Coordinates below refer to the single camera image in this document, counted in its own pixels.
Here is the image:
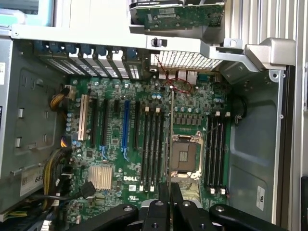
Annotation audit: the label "yellow black wires white plug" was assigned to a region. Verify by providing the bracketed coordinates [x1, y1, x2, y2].
[49, 84, 77, 119]

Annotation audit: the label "black RAM slot white latches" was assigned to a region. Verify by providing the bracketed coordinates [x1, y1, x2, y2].
[149, 107, 161, 193]
[139, 105, 150, 193]
[209, 111, 221, 194]
[219, 112, 231, 195]

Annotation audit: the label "yellow black power wire bundle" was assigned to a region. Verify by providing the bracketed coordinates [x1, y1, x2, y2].
[42, 146, 73, 212]

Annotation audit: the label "green graphics card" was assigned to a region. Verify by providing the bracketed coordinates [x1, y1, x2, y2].
[129, 0, 227, 31]

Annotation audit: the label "blue card retainer clip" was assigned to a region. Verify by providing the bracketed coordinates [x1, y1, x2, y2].
[49, 41, 63, 55]
[64, 43, 78, 56]
[94, 45, 108, 60]
[35, 40, 49, 53]
[80, 44, 94, 58]
[125, 47, 138, 61]

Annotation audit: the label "silver chipset heatsink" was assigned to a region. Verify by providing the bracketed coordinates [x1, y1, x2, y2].
[88, 165, 114, 190]

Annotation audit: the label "white sticker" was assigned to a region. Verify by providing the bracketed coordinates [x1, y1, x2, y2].
[256, 184, 266, 210]

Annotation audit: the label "blue expansion slot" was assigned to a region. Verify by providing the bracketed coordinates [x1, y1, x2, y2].
[121, 99, 131, 150]

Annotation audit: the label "thin metal locking lever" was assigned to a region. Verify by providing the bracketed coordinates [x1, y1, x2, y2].
[204, 123, 221, 136]

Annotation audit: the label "black looped wire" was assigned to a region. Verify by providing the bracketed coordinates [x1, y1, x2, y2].
[232, 95, 248, 126]

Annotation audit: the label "white expansion slot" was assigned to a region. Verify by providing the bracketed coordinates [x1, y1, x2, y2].
[77, 93, 90, 142]

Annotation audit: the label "CPU socket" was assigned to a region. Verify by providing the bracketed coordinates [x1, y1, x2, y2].
[170, 131, 205, 180]

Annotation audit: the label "red black twisted wire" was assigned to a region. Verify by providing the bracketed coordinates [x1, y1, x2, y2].
[154, 53, 193, 94]

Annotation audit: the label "black data cable with plug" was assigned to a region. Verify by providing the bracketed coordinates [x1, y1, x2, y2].
[28, 180, 97, 207]

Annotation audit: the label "grey power supply unit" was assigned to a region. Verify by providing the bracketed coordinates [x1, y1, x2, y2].
[0, 37, 68, 215]

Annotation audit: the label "long black expansion slot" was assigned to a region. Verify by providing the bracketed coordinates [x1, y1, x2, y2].
[100, 98, 109, 147]
[90, 97, 99, 149]
[133, 100, 141, 150]

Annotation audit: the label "grey metal PC case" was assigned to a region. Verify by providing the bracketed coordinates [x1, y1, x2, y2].
[0, 23, 298, 231]

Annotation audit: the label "metal socket cover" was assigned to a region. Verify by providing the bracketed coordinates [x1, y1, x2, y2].
[172, 173, 203, 205]

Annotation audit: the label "green Dell motherboard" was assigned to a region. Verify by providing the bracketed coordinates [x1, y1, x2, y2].
[63, 76, 233, 217]

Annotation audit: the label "pale teal box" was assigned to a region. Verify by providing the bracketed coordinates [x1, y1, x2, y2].
[0, 0, 55, 27]

